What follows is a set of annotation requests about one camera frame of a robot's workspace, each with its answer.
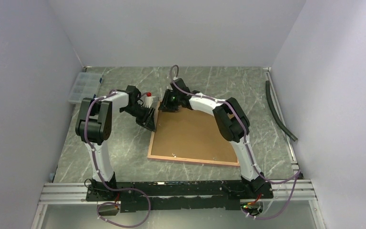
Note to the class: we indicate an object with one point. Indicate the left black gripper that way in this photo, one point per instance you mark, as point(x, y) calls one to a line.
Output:
point(147, 121)

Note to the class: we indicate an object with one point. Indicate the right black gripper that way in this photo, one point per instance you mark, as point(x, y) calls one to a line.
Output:
point(165, 106)

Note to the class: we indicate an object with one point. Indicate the wooden picture frame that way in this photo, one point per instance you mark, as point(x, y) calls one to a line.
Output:
point(186, 159)

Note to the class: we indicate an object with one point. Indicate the brown frame backing board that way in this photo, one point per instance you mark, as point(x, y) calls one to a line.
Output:
point(189, 136)

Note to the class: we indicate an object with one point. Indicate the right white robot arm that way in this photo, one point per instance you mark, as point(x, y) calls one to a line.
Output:
point(232, 124)

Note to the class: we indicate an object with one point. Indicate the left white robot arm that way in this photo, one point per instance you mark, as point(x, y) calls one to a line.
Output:
point(94, 127)

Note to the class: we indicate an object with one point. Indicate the clear plastic organizer box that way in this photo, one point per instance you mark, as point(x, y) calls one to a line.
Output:
point(86, 85)

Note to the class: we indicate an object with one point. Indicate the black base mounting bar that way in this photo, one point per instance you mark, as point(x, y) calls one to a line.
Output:
point(171, 195)

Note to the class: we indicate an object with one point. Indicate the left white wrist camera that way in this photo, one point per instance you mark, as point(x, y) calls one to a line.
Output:
point(150, 100)

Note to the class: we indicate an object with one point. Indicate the aluminium rail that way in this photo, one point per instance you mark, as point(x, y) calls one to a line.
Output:
point(75, 193)

